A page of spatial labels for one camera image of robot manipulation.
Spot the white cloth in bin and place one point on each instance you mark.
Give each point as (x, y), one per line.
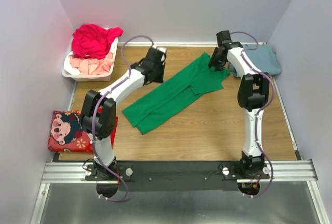
(68, 67)

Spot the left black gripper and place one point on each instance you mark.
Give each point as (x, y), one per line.
(160, 79)

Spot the green t-shirt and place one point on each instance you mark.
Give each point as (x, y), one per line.
(175, 94)

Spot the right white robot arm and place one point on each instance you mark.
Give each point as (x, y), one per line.
(253, 96)

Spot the pink t-shirt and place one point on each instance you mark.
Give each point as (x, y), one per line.
(93, 66)

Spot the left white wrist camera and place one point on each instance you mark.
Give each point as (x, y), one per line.
(163, 50)

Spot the magenta t-shirt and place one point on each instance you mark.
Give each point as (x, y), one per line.
(93, 41)

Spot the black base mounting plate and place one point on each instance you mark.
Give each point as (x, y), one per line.
(140, 176)

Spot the white plastic bin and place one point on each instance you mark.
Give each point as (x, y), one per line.
(98, 78)

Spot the red cartoon folded cloth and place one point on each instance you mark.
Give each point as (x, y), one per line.
(66, 134)

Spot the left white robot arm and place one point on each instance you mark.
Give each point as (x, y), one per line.
(98, 113)

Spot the aluminium rail frame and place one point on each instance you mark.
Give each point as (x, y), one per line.
(291, 195)

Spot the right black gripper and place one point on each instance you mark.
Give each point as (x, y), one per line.
(218, 66)

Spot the folded blue t-shirt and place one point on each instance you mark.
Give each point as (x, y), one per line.
(263, 58)

